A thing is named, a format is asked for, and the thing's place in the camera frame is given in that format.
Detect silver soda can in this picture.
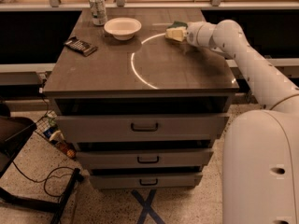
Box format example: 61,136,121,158
89,0,107,26

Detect black chair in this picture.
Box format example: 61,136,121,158
0,102,83,224

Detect top grey drawer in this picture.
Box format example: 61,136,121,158
57,113,228,143

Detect blue tape cross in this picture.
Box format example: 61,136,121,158
131,189,165,224

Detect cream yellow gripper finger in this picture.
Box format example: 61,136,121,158
165,27,187,42

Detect wire basket with items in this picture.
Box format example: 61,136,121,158
36,111,77,160

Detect black calculator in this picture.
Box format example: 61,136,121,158
64,36,97,57

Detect grey drawer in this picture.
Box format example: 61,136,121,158
57,113,228,143
90,172,202,189
77,148,213,170

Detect bottom grey drawer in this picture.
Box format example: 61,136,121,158
90,172,202,189

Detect green yellow sponge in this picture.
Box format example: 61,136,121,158
167,21,188,29

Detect white paper bowl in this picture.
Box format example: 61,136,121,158
104,18,142,41

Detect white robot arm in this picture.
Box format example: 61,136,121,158
165,20,299,224

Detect middle grey drawer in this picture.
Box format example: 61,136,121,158
77,148,213,170

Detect grey drawer cabinet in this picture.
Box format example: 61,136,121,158
44,8,238,178

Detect black floor cable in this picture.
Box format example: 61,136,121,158
12,161,78,199

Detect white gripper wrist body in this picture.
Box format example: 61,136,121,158
186,21,216,48

